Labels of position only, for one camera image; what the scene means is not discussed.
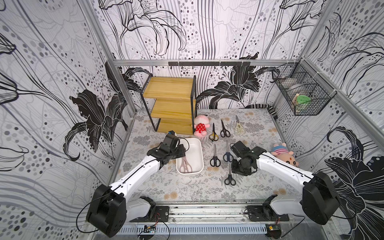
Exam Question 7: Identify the blue handled scissors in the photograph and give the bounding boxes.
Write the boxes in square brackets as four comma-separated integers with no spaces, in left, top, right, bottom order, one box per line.
[223,142,234,163]

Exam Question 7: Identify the medium black handled scissors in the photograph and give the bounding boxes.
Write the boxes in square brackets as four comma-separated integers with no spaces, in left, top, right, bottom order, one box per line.
[224,163,237,186]

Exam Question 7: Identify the rose gold scissors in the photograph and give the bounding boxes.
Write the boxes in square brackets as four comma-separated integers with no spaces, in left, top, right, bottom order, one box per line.
[179,157,193,174]

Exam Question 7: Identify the silver black handled scissors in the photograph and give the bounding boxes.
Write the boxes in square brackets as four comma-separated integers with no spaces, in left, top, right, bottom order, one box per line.
[210,145,221,167]

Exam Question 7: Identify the cream handled scissors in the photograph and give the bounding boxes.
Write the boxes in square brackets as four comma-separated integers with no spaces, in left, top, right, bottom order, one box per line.
[234,115,246,135]

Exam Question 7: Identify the large black handled scissors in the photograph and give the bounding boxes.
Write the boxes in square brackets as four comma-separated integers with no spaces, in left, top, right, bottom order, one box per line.
[220,120,231,138]

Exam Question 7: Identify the black yellow handled scissors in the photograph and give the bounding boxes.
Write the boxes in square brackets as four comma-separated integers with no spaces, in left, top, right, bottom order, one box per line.
[209,124,219,142]

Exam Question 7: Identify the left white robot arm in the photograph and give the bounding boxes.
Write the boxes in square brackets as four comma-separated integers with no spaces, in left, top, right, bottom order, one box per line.
[86,131,190,238]

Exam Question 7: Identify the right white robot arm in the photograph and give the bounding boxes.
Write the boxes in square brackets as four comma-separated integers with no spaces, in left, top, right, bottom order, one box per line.
[231,142,341,225]

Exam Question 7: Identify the white plastic storage box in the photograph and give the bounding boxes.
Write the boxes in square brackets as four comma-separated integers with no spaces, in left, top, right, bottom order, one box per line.
[176,138,204,176]

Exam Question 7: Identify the black yellow connector box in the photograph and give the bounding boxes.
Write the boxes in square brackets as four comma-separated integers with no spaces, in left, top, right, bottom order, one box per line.
[265,224,282,240]

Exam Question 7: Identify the pink doll with blue hat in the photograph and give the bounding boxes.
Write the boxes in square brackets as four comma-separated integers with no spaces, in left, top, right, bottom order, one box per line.
[271,143,299,167]

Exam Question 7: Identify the pink plush pig toy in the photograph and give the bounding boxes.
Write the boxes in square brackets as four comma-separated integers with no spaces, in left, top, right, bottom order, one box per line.
[194,115,210,138]

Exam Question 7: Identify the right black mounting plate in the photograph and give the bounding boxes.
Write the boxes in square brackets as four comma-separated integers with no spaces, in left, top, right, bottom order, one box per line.
[244,205,290,223]

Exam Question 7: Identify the black mounting plate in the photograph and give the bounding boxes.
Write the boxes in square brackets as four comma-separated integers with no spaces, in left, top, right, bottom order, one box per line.
[130,206,170,223]
[244,205,290,223]

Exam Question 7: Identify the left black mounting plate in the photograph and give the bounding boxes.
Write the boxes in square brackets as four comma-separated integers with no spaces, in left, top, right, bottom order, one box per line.
[130,206,170,223]

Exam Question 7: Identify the small circuit board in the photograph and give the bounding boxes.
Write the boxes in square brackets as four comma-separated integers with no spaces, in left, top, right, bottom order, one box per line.
[143,226,157,234]

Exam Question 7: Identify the green lid in basket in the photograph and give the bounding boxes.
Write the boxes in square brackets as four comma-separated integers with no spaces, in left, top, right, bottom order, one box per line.
[296,95,312,106]

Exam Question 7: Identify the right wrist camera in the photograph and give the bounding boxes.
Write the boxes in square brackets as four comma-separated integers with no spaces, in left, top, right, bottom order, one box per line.
[230,141,250,159]

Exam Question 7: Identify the wooden shelf black frame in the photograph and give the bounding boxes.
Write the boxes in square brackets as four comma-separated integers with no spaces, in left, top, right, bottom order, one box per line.
[140,74,197,135]

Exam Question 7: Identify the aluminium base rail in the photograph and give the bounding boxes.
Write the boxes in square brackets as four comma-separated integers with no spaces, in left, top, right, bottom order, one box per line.
[119,201,334,225]

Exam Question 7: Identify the white vented cable duct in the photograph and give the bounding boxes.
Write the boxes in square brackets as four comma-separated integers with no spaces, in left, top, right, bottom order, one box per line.
[118,224,267,235]

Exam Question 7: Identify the black hook rail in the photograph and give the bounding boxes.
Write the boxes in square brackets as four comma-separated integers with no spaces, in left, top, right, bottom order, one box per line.
[168,61,251,67]

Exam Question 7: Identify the black wire wall basket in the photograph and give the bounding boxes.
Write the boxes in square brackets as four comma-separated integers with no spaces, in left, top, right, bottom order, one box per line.
[272,62,336,116]

